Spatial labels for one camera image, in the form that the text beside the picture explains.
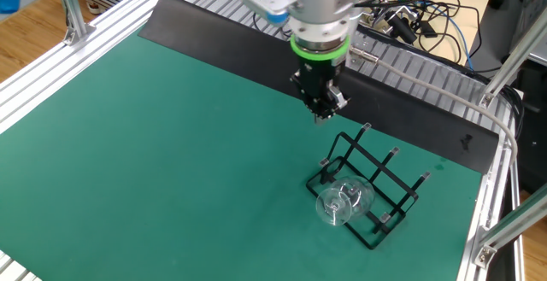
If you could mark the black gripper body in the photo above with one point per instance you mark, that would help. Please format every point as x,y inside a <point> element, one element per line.
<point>318,76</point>

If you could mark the aluminium frame post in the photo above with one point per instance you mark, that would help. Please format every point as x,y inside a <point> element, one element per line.
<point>517,54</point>
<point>508,225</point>
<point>68,3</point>

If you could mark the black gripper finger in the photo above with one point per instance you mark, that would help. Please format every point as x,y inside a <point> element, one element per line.
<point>304,95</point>
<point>337,99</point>

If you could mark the black rubber mat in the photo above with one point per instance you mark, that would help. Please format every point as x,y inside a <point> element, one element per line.
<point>235,46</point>

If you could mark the green table mat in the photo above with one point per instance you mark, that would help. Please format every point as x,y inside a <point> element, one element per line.
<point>171,144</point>

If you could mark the clear wine glass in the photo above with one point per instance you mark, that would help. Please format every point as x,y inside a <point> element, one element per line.
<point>363,195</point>

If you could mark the black computer case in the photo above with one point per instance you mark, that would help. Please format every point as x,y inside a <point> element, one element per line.
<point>534,136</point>

